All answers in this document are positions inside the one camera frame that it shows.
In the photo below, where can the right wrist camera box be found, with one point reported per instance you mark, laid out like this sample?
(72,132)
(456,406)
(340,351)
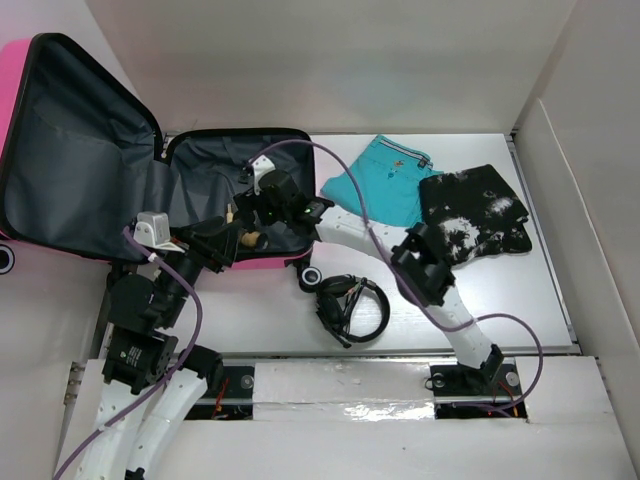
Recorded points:
(260,167)

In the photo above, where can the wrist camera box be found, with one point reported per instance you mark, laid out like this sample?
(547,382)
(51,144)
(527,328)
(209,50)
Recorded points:
(152,230)
(260,167)

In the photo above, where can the wooden brush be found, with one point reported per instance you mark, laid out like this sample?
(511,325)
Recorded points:
(250,239)

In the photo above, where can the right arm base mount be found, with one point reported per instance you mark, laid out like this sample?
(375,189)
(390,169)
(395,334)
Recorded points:
(465,397)

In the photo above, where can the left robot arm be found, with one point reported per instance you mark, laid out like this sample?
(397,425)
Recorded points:
(154,371)

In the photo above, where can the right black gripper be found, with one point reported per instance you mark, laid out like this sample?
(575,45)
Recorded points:
(249,202)

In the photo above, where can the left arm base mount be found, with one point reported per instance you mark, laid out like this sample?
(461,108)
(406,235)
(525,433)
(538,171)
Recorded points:
(232,401)

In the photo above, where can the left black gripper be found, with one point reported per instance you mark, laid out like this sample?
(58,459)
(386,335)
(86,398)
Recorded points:
(208,240)

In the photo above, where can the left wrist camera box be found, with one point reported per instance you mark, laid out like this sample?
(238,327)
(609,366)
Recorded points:
(152,230)

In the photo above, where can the turquoise shorts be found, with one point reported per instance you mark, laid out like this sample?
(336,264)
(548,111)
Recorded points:
(385,180)

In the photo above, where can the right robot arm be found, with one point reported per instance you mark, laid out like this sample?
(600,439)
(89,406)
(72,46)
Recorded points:
(422,273)

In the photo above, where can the black headphones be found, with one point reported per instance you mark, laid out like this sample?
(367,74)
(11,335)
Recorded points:
(336,301)

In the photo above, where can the pink hard-shell suitcase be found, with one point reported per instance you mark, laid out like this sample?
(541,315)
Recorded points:
(81,156)

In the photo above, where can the black white tie-dye shirt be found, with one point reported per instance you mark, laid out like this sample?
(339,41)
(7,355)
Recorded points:
(476,214)

